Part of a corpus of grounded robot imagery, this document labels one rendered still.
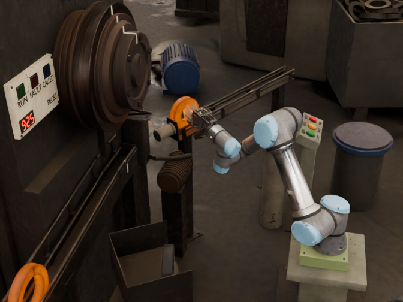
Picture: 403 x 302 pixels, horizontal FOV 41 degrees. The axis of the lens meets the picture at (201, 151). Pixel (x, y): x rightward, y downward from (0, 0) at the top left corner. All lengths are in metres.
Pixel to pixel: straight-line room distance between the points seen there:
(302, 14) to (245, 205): 1.93
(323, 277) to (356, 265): 0.16
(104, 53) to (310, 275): 1.21
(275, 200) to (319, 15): 2.02
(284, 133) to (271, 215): 0.92
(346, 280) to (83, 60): 1.34
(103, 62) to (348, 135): 1.60
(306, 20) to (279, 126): 2.53
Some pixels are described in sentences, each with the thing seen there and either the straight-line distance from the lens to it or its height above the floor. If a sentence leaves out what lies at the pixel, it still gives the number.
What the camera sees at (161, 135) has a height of 0.68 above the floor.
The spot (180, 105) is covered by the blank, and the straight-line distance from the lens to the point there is 2.49.
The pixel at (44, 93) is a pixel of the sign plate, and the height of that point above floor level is 1.14.
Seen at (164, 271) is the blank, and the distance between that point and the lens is 1.69.
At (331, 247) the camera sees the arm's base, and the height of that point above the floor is 0.39.
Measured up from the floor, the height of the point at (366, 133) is 0.43.
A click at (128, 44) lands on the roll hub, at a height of 1.24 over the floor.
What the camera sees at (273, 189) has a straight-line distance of 2.82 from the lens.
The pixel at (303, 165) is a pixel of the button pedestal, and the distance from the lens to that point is 2.78.
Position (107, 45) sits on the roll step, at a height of 1.25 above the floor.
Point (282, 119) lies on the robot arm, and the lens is 2.10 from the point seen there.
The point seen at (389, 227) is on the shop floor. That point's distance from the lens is 3.14.
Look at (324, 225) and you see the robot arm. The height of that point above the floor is 0.55.
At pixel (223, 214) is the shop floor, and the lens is 3.07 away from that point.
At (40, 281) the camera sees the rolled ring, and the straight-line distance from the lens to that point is 1.80.
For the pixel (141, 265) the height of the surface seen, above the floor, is 0.60.
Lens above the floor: 1.89
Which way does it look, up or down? 31 degrees down
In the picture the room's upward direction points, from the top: straight up
